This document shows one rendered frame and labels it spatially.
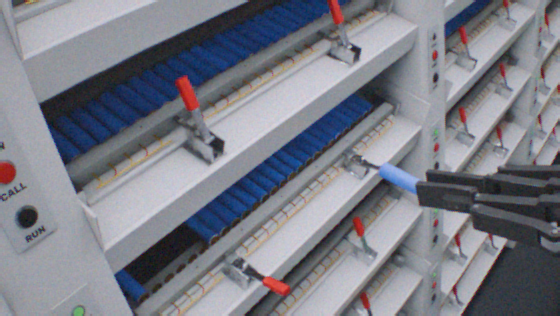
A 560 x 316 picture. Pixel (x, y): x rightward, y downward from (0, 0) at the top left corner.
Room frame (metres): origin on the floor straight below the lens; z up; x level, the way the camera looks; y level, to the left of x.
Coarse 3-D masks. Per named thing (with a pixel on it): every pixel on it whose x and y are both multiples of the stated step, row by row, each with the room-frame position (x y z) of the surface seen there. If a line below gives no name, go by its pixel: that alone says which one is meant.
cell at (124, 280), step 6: (120, 270) 0.48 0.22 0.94; (114, 276) 0.48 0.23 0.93; (120, 276) 0.47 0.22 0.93; (126, 276) 0.47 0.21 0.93; (120, 282) 0.47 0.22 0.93; (126, 282) 0.47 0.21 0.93; (132, 282) 0.47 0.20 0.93; (126, 288) 0.46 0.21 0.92; (132, 288) 0.46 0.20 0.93; (138, 288) 0.46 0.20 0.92; (144, 288) 0.46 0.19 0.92; (132, 294) 0.45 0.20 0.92; (138, 294) 0.45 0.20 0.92; (138, 300) 0.45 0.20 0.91
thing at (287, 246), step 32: (384, 96) 0.82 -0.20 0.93; (384, 128) 0.78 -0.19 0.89; (416, 128) 0.78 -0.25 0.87; (384, 160) 0.70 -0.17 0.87; (320, 192) 0.63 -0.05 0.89; (352, 192) 0.63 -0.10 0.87; (288, 224) 0.58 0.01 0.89; (320, 224) 0.58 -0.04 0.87; (256, 256) 0.52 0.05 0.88; (288, 256) 0.52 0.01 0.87; (224, 288) 0.48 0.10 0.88; (256, 288) 0.48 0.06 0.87
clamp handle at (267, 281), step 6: (246, 264) 0.48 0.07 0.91; (246, 270) 0.48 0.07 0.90; (252, 270) 0.48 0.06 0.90; (252, 276) 0.47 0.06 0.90; (258, 276) 0.47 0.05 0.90; (264, 276) 0.47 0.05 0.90; (264, 282) 0.45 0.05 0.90; (270, 282) 0.45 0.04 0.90; (276, 282) 0.45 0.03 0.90; (270, 288) 0.45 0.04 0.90; (276, 288) 0.44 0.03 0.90; (282, 288) 0.44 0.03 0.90; (288, 288) 0.44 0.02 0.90; (282, 294) 0.43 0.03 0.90
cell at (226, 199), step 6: (222, 192) 0.61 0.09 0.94; (216, 198) 0.61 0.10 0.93; (222, 198) 0.60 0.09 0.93; (228, 198) 0.60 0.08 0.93; (234, 198) 0.60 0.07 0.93; (228, 204) 0.59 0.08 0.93; (234, 204) 0.59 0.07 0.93; (240, 204) 0.59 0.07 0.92; (234, 210) 0.58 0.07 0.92; (240, 210) 0.58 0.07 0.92; (240, 216) 0.58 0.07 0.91
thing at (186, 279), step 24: (384, 120) 0.79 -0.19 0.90; (336, 144) 0.71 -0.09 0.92; (312, 168) 0.65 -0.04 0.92; (336, 168) 0.67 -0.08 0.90; (288, 192) 0.61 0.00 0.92; (264, 216) 0.56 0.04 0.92; (240, 240) 0.53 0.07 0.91; (264, 240) 0.54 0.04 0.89; (192, 264) 0.49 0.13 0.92; (216, 264) 0.50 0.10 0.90; (168, 288) 0.46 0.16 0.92; (144, 312) 0.42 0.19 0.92
